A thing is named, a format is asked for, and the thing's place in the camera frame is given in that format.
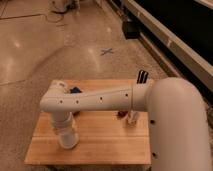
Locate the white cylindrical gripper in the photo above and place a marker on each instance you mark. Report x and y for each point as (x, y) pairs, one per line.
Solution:
(63, 125)

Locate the white ceramic cup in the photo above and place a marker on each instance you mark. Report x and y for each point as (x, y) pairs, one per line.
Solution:
(68, 140)

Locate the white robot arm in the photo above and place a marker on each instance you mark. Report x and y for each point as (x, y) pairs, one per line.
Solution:
(178, 128)

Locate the blue eraser block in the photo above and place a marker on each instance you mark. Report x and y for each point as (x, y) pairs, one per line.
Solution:
(75, 90)

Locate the wooden table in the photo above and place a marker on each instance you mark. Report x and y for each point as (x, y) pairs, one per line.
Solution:
(103, 138)

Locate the brown chip bag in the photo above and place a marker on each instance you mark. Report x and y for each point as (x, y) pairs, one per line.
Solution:
(121, 114)

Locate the black box on floor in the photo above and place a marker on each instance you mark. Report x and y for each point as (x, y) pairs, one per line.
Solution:
(130, 30)

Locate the white machine base with cables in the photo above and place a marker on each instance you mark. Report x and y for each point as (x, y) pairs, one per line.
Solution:
(62, 6)

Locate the long metal rail frame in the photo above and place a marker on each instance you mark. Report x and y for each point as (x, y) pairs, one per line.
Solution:
(185, 27)

